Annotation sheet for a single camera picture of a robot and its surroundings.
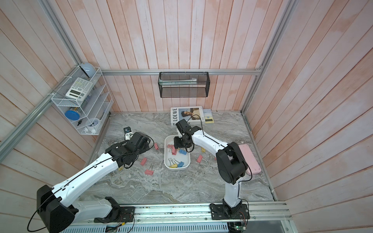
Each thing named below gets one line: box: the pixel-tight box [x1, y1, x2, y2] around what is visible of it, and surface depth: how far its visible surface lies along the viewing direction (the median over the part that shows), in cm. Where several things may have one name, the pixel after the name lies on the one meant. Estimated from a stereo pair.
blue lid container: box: [64, 110, 81, 121], surface depth 78 cm
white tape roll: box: [85, 117, 100, 134], surface depth 92 cm
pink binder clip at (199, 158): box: [197, 154, 204, 164], surface depth 95 cm
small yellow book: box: [202, 108, 215, 124], surface depth 117 cm
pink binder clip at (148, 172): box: [144, 169, 154, 176], surface depth 90 cm
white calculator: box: [65, 77, 93, 102], surface depth 78 cm
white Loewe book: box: [170, 105, 205, 126], surface depth 117 cm
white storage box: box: [164, 134, 191, 171], surface depth 95 cm
